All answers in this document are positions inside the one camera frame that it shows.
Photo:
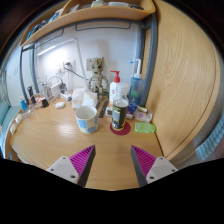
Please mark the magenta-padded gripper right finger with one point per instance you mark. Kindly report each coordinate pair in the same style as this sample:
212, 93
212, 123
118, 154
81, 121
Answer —
159, 167

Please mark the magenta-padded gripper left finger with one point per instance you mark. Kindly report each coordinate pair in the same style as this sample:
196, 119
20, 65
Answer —
65, 167

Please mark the clear bottle with black label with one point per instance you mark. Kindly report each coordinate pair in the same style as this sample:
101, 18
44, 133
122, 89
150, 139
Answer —
119, 115

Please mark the white mug with blue print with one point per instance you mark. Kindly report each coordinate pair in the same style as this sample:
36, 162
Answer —
86, 121

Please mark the striped blue white cloth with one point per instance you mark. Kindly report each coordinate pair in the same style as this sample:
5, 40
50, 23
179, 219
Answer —
211, 143

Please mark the small white mouse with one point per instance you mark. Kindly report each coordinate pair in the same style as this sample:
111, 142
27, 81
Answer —
60, 105

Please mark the blue packet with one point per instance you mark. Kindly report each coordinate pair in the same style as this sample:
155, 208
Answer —
132, 109

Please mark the clear plastic jar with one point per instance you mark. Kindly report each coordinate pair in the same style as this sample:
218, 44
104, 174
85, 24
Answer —
18, 119
13, 128

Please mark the black power adapter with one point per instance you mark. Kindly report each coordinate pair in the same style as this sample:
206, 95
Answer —
44, 103

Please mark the black flat bar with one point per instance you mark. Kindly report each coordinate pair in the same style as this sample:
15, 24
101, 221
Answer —
103, 110

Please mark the white power strip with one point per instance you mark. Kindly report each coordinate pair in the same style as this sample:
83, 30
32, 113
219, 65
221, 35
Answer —
65, 96

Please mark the white tissue pack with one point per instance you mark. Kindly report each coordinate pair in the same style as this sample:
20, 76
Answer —
83, 98

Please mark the small blue bottle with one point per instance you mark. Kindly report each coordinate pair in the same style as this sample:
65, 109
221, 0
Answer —
23, 105

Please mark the white charger block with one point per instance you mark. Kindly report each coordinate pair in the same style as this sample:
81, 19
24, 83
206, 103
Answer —
55, 90

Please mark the steel cup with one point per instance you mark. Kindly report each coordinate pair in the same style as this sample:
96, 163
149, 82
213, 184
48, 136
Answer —
46, 90

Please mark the teal bed with pillow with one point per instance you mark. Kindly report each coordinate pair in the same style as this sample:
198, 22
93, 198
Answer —
5, 115

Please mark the black upright device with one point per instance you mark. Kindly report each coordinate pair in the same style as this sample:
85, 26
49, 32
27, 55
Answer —
31, 95

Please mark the blue bent-nozzle wash bottle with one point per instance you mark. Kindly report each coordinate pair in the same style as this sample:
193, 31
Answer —
136, 90

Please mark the white red-pump lotion bottle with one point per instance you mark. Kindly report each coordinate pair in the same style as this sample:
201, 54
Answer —
113, 91

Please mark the tree creature figurine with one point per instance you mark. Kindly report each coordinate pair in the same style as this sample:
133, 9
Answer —
97, 78

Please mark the white desk lamp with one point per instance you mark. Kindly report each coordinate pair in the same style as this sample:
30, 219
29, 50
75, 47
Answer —
80, 56

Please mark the wooden shelf unit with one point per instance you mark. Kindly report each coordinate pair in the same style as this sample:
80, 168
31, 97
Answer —
100, 13

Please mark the grey metal shelf frame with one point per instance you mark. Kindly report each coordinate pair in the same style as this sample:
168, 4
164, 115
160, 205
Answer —
150, 66

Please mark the white wall socket with black plug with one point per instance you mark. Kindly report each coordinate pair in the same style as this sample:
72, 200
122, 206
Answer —
69, 65

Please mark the white wall box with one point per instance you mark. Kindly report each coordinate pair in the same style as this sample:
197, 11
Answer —
89, 64

